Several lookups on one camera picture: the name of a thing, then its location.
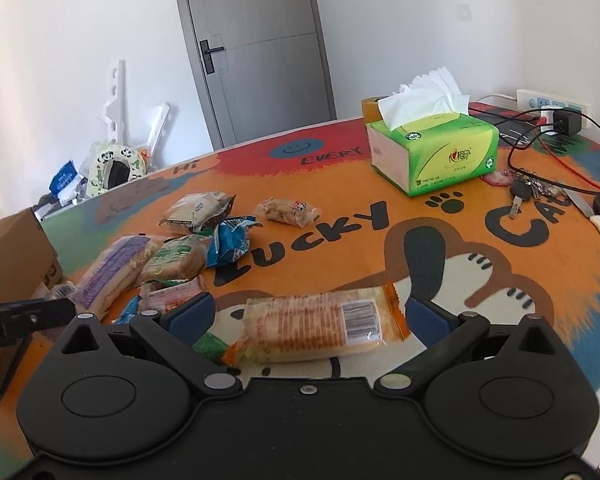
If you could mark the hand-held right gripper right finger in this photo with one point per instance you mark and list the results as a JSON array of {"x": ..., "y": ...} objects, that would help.
[{"x": 427, "y": 321}]

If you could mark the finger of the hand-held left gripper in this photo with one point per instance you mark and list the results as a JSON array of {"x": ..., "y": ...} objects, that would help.
[{"x": 45, "y": 312}]

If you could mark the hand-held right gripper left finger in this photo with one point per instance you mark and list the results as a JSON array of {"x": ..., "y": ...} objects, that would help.
[{"x": 192, "y": 316}]

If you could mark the pink snack packet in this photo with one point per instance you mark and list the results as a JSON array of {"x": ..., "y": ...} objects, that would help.
[{"x": 172, "y": 294}]

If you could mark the bright green snack packet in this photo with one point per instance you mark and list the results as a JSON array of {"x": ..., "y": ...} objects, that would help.
[{"x": 211, "y": 347}]

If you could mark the green-edged bread packet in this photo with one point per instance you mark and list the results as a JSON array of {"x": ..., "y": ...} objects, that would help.
[{"x": 177, "y": 257}]

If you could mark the cardboard box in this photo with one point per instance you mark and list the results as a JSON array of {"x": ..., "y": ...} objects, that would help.
[{"x": 15, "y": 255}]

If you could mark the purple snack packet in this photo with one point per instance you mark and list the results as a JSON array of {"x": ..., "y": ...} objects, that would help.
[{"x": 112, "y": 272}]

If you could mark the blue snack packet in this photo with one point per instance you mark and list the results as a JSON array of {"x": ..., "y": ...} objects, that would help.
[{"x": 230, "y": 242}]

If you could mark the long orange cracker packet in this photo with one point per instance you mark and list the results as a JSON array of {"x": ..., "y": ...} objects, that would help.
[{"x": 310, "y": 322}]

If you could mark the small clear snack packet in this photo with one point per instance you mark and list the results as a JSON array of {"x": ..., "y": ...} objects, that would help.
[{"x": 60, "y": 291}]

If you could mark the small light blue packet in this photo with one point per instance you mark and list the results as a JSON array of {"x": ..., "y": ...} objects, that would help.
[{"x": 127, "y": 310}]

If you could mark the brown bread packet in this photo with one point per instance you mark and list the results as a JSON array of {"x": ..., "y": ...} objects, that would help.
[{"x": 195, "y": 210}]

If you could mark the blue plastic bag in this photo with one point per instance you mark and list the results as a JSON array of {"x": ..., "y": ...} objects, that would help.
[{"x": 65, "y": 177}]

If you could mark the small clear peanut packet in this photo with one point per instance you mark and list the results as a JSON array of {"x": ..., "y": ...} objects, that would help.
[{"x": 287, "y": 211}]

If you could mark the panda print seat cushion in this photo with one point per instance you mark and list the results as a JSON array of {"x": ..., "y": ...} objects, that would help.
[{"x": 100, "y": 167}]

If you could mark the colourful cartoon table mat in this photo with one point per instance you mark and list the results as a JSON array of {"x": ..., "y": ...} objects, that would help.
[{"x": 330, "y": 200}]

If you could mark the pink wrapper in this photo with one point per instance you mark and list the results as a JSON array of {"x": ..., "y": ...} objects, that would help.
[{"x": 497, "y": 179}]

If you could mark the bunch of keys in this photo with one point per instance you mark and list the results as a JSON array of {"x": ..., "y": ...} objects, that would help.
[{"x": 522, "y": 190}]

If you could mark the green tissue box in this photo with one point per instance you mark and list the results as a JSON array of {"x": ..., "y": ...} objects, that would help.
[{"x": 435, "y": 152}]

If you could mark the yellow tape roll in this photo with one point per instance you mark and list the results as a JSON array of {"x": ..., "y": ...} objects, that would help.
[{"x": 372, "y": 109}]

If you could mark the black power adapter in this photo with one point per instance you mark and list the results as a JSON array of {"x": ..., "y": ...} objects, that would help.
[{"x": 566, "y": 122}]

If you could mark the white power strip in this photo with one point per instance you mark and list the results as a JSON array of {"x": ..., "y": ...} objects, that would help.
[{"x": 550, "y": 101}]

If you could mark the grey door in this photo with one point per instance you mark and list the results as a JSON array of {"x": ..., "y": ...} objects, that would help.
[{"x": 260, "y": 50}]

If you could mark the white plastic bracket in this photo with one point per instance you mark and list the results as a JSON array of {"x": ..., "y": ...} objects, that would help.
[{"x": 115, "y": 100}]

